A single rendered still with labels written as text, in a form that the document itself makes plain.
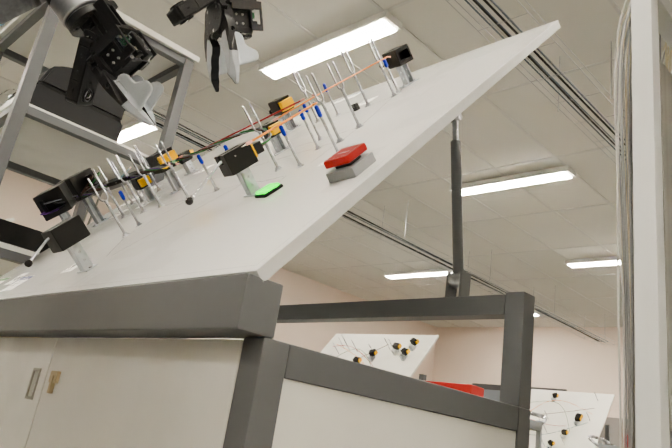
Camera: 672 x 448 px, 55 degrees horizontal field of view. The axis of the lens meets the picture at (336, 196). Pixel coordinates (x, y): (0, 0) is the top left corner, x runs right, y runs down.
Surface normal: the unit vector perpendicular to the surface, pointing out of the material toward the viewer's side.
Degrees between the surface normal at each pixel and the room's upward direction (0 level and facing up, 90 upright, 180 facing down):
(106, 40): 118
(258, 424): 90
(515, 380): 90
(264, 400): 90
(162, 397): 90
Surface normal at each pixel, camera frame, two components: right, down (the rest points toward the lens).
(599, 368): -0.68, -0.35
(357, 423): 0.70, -0.15
